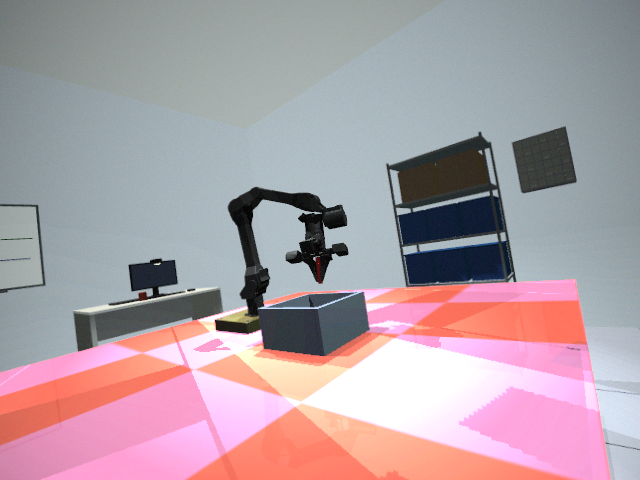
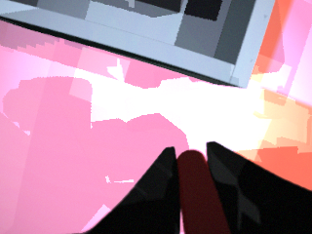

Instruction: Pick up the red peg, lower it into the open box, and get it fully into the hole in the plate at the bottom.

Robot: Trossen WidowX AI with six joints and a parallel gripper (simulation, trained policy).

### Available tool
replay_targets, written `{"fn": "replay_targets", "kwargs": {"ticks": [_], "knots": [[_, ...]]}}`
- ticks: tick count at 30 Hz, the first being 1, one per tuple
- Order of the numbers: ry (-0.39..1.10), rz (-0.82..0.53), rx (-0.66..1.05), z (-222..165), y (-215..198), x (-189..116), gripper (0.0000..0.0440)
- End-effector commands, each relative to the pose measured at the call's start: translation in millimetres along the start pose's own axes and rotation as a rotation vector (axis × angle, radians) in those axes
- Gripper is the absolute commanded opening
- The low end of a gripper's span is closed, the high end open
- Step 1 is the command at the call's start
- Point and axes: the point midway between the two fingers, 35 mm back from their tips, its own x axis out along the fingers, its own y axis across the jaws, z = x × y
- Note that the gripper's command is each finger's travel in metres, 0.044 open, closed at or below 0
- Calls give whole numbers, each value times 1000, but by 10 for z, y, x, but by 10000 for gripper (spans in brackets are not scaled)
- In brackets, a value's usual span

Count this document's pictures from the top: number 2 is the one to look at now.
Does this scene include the grey open box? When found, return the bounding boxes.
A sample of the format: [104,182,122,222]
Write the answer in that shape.
[0,0,275,89]

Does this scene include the dark red peg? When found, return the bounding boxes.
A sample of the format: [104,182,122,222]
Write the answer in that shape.
[177,149,231,234]

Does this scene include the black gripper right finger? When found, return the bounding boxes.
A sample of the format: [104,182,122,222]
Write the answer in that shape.
[206,141,312,234]

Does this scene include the white square plate with hole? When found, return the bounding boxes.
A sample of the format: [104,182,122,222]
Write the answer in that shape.
[136,0,184,13]

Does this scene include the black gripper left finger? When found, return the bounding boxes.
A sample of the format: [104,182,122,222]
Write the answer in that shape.
[73,146,180,234]

